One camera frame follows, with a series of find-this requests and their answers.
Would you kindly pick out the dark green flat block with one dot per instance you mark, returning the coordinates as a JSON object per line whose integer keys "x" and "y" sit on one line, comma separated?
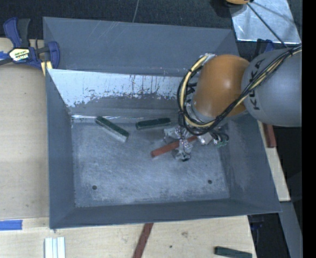
{"x": 153, "y": 124}
{"x": 112, "y": 129}

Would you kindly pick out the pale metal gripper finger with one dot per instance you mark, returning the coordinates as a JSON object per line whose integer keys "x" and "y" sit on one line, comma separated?
{"x": 185, "y": 150}
{"x": 174, "y": 132}

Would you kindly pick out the red-brown block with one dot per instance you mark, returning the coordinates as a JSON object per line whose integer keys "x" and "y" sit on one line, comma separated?
{"x": 164, "y": 150}
{"x": 143, "y": 240}
{"x": 270, "y": 134}

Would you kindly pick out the grey metal bin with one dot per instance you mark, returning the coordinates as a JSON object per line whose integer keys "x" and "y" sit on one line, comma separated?
{"x": 136, "y": 176}

